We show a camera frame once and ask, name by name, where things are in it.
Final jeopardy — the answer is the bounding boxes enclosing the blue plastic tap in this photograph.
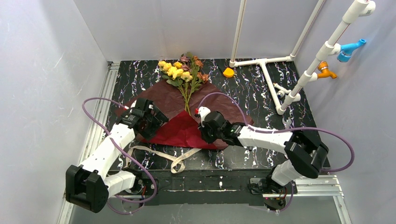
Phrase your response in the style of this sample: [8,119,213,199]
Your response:
[337,39,366,63]

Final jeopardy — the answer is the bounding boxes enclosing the pink fake flower stem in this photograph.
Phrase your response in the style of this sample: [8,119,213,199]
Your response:
[180,53,192,89]

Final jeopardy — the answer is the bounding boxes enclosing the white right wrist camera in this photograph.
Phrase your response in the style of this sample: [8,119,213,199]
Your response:
[194,106,211,125]

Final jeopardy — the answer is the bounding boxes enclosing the orange fake flower stem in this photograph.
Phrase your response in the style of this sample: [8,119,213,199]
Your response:
[185,52,209,102]

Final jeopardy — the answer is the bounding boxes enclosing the yellow fake flower bunch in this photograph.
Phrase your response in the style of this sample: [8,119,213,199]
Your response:
[157,60,191,114]

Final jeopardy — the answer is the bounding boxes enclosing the maroon wrapping paper sheet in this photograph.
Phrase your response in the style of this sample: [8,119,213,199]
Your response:
[114,81,255,151]

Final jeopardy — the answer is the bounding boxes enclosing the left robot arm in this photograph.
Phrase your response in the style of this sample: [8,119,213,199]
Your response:
[65,98,169,213]

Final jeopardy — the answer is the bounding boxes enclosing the silver wrench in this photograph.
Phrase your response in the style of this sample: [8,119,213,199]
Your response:
[282,118,292,129]

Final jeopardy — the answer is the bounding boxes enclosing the orange plastic piece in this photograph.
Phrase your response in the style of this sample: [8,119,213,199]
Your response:
[222,67,235,78]

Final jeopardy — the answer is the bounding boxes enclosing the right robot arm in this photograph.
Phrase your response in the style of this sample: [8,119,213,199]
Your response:
[196,107,329,186]

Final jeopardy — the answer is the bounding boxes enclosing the white PVC pipe frame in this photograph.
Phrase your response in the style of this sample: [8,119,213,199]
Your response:
[229,0,377,116]

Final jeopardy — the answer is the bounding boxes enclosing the white pipe valve fitting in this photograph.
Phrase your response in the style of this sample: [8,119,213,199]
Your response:
[273,83,291,98]

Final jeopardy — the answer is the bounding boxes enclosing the aluminium frame rail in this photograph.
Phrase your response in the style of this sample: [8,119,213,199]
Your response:
[57,62,120,224]

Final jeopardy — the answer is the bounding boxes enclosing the beige ribbon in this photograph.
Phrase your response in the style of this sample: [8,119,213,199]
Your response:
[127,146,201,174]

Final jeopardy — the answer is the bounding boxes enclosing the orange plastic tap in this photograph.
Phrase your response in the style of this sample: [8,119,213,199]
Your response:
[317,61,338,79]

